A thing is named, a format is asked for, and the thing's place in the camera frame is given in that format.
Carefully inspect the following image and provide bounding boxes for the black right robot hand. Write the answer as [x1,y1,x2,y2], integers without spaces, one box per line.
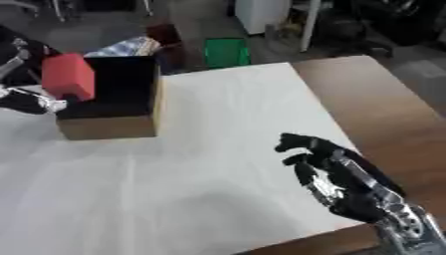
[273,132,408,224]

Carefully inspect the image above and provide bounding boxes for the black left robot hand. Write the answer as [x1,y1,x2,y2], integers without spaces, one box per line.
[0,85,70,116]

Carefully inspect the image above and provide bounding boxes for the green plastic crate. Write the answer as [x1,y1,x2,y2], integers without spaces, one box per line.
[202,37,253,69]

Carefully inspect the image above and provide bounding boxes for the black office chair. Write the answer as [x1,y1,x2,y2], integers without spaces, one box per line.
[312,0,446,59]

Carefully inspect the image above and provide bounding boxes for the dark red box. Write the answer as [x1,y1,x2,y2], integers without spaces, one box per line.
[144,23,187,48]

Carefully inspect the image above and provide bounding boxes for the red rectangular block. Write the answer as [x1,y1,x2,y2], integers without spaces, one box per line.
[40,52,98,102]

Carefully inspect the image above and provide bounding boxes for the white cabinet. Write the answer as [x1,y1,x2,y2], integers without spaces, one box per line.
[233,0,293,36]

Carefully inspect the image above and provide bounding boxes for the tan cardboard box black inside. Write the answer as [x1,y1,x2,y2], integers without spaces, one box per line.
[54,55,166,141]

